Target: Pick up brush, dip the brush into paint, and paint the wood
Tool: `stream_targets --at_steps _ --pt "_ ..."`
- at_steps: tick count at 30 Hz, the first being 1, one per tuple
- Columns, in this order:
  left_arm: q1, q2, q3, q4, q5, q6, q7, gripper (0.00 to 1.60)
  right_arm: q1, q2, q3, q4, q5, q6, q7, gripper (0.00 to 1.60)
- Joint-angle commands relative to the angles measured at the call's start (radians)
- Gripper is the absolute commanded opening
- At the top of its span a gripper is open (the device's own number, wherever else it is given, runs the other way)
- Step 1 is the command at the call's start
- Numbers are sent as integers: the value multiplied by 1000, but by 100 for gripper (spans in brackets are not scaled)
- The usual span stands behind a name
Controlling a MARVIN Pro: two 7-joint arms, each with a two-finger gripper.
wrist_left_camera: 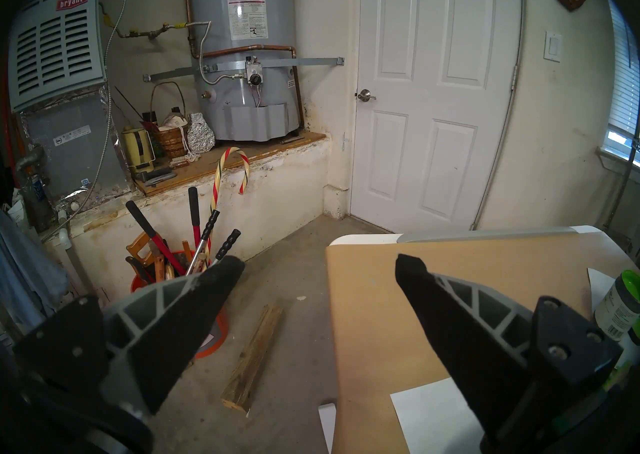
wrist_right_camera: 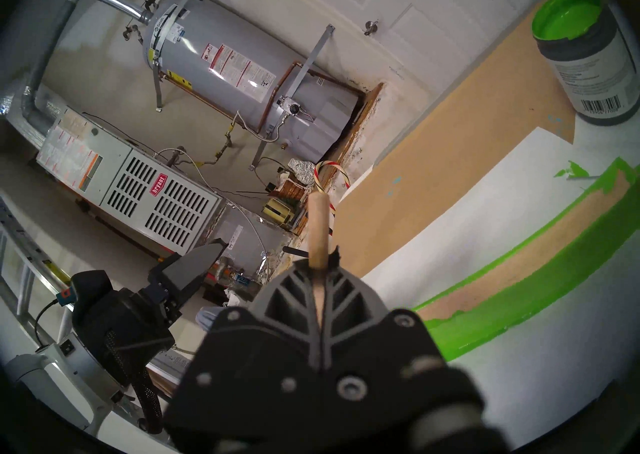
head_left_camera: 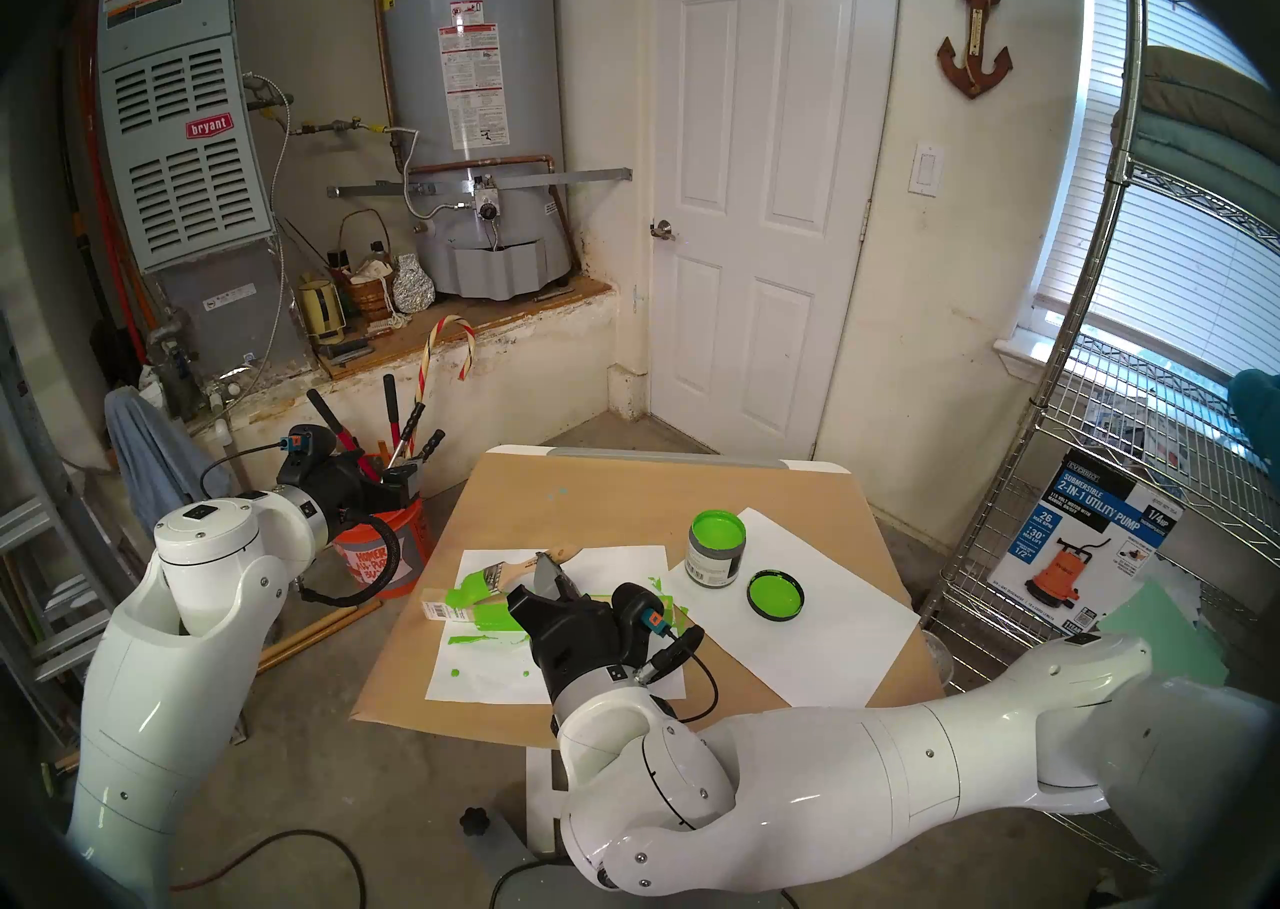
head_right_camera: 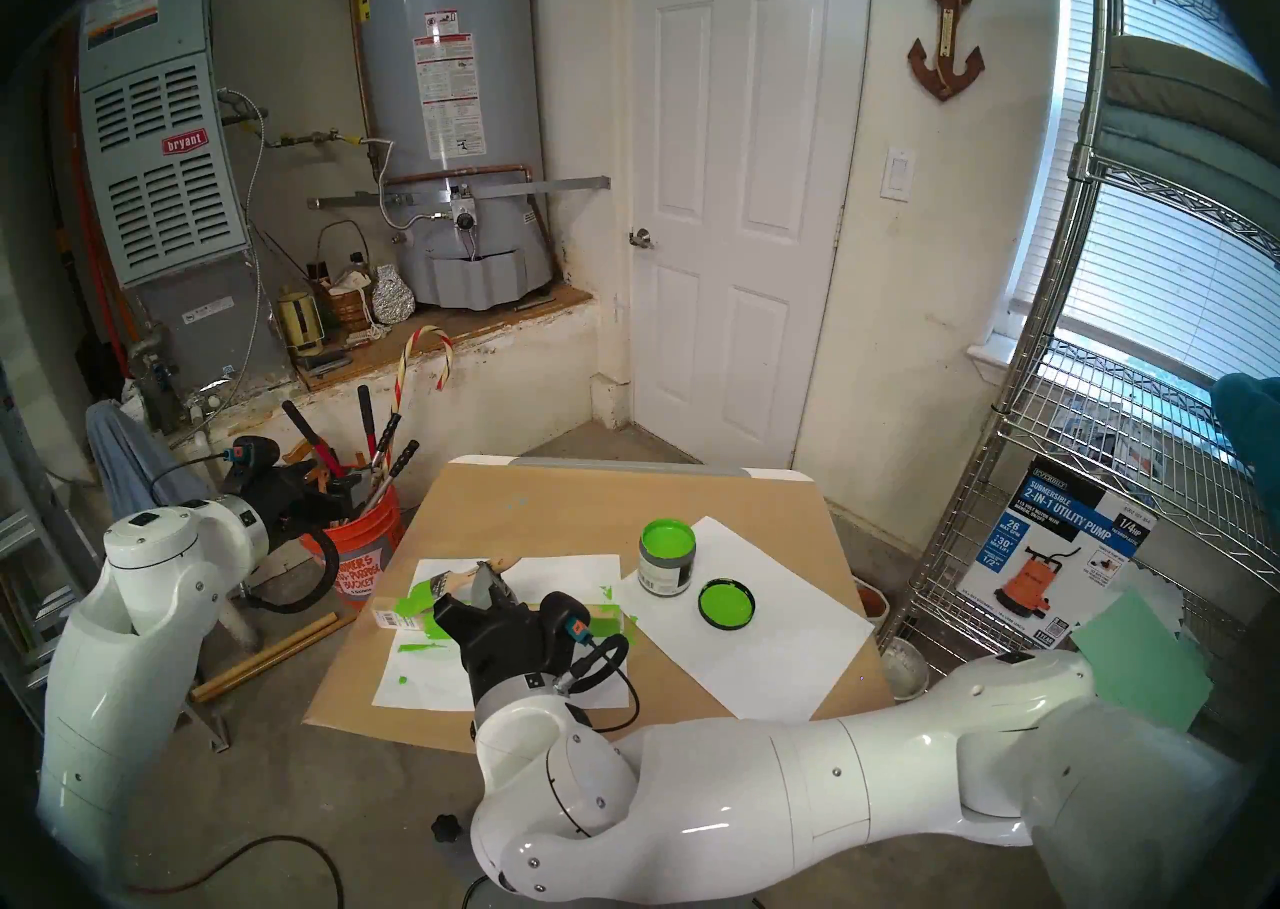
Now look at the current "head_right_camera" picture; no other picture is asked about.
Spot blue cloth towel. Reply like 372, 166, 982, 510
85, 400, 206, 523

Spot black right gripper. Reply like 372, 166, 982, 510
432, 561, 601, 720

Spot black paint can lid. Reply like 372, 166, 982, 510
697, 577, 758, 632

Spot dark green cushion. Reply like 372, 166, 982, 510
1105, 35, 1280, 146

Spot chrome wire shelf rack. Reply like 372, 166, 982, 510
885, 0, 1280, 768

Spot wooden sticks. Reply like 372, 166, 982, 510
190, 612, 357, 705

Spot gray water heater tank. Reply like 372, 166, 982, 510
345, 0, 558, 311

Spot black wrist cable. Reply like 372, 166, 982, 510
553, 632, 642, 735
238, 525, 343, 616

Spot red handled cutter tool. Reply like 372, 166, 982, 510
282, 384, 381, 480

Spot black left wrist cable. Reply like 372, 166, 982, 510
238, 525, 343, 616

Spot white panel door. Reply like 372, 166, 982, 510
628, 0, 877, 471

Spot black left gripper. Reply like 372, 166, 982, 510
225, 435, 367, 545

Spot striped candy cane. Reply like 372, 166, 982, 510
393, 325, 455, 415

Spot wood topped heater ledge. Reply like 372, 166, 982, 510
295, 285, 596, 393

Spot brown kraft paper cover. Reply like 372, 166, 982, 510
303, 462, 896, 758

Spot teal fabric item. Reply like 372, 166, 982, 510
1208, 372, 1280, 500

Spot metal bowl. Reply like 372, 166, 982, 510
880, 637, 930, 702

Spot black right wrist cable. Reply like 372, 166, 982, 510
553, 632, 642, 735

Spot wicker basket with handle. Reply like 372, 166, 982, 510
313, 220, 373, 334

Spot teal gray cushion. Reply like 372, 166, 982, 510
1085, 107, 1280, 263

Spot green painted wood plank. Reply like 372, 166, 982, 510
372, 597, 642, 645

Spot open green paint can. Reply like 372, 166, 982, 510
638, 518, 698, 599

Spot white paper sheet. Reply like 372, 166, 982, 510
372, 554, 624, 714
620, 515, 875, 723

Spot light green paper sheet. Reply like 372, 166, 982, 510
1070, 587, 1215, 736

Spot wooden handle paint brush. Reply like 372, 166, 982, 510
396, 557, 521, 620

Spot gray bryant furnace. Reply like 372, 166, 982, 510
75, 0, 291, 390

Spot utility pump box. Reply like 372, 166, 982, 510
957, 457, 1159, 654

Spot black handled tool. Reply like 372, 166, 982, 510
372, 413, 422, 510

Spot orange plastic bucket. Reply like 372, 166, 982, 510
300, 485, 404, 611

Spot foil wrapped object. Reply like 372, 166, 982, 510
370, 264, 415, 326

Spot white window blinds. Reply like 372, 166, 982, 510
1010, 0, 1280, 390

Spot rusty anchor wall decoration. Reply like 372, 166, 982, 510
908, 0, 986, 104

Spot yellow jug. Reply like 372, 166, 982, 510
275, 290, 326, 359

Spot dark floor cable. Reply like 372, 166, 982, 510
125, 833, 347, 909

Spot metal ladder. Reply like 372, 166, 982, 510
0, 367, 111, 718

